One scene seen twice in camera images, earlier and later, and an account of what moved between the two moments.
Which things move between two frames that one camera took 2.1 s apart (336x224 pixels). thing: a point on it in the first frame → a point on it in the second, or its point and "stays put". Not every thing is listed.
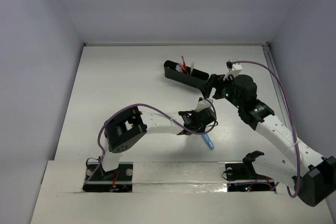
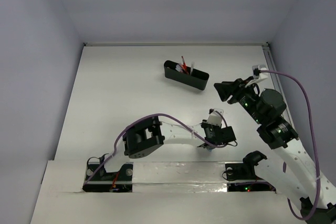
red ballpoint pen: [185, 65] stays put
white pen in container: [178, 68] stays put
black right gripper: [216, 80] → [225, 88]
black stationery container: [197, 78] stays put
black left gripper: [200, 126] → [227, 134]
